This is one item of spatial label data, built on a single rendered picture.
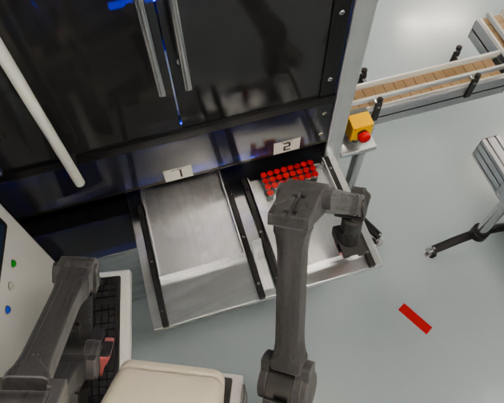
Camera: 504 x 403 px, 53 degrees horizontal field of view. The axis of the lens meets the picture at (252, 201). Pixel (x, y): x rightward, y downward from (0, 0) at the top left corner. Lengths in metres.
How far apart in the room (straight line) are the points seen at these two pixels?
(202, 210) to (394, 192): 1.37
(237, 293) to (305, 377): 0.54
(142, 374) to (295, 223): 0.40
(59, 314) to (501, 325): 2.10
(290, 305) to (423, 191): 1.92
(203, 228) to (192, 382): 0.70
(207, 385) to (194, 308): 0.55
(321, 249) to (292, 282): 0.64
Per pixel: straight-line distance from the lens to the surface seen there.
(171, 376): 1.01
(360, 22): 1.30
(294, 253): 0.91
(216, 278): 1.53
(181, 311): 1.51
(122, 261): 1.99
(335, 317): 2.43
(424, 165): 2.89
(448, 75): 1.99
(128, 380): 1.01
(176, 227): 1.61
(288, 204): 0.91
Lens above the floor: 2.32
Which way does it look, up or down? 62 degrees down
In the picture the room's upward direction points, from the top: 1 degrees counter-clockwise
